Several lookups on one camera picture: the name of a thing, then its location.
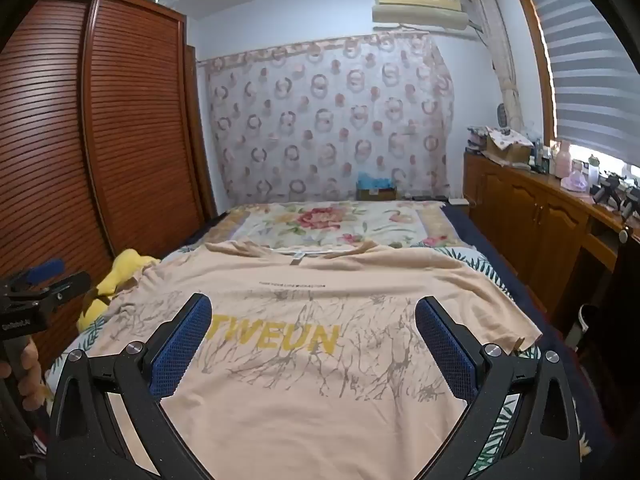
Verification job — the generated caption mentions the wooden window frame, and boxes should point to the wooden window frame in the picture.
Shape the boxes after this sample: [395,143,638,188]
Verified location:
[510,0,558,142]

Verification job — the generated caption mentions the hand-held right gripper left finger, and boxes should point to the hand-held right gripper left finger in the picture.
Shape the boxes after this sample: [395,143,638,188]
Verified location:
[46,293,213,480]

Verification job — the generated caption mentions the blue cloth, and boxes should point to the blue cloth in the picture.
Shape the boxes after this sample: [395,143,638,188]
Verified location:
[357,172,396,191]

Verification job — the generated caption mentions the palm leaf printed blanket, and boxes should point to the palm leaf printed blanket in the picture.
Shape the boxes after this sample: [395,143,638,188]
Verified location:
[42,245,543,480]

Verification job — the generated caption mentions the person's left hand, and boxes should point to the person's left hand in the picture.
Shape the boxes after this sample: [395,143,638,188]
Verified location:
[0,339,44,397]

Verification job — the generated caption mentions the red patterned cloth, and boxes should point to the red patterned cloth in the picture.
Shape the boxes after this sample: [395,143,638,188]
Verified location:
[31,437,52,480]

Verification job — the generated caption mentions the brown slatted wooden wardrobe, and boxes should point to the brown slatted wooden wardrobe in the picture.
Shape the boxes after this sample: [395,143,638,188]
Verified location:
[0,0,218,376]

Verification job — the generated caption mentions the ring patterned sheer curtain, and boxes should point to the ring patterned sheer curtain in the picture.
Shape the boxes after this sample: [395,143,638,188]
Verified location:
[197,32,456,206]

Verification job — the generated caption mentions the floral blanket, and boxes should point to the floral blanket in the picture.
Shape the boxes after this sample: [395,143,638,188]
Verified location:
[207,200,473,251]

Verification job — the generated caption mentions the small cardboard box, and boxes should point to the small cardboard box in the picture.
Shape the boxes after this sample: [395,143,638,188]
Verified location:
[356,187,398,202]

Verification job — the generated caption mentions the cream tied curtain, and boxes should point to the cream tied curtain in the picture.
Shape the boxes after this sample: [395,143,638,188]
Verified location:
[467,0,526,133]

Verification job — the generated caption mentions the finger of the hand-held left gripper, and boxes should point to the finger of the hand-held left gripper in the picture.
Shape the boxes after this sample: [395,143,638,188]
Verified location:
[37,271,92,303]
[5,259,67,287]

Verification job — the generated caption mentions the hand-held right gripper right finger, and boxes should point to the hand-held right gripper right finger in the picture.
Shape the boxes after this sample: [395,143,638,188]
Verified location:
[404,296,582,480]

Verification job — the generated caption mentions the long wooden cabinet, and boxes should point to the long wooden cabinet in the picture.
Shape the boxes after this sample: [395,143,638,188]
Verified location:
[462,152,640,341]

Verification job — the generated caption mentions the grey striped window blind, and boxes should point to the grey striped window blind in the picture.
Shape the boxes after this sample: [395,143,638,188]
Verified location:
[520,0,640,153]

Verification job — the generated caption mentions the cream wall air conditioner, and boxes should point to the cream wall air conditioner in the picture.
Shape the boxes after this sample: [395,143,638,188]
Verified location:
[371,0,471,31]

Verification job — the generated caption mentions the navy fleece blanket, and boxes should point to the navy fleece blanket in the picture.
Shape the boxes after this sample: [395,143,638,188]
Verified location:
[440,205,621,461]

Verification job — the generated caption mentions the open cardboard box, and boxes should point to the open cardboard box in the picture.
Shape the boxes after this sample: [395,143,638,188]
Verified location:
[482,127,533,166]

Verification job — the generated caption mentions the yellow plush toy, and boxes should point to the yellow plush toy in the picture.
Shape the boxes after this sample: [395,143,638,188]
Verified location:
[77,249,161,333]

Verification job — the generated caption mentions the peach printed t-shirt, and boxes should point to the peach printed t-shirt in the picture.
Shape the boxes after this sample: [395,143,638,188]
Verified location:
[77,241,543,480]

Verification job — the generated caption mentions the pink bottle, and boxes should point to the pink bottle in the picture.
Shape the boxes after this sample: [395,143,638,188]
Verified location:
[554,140,573,178]

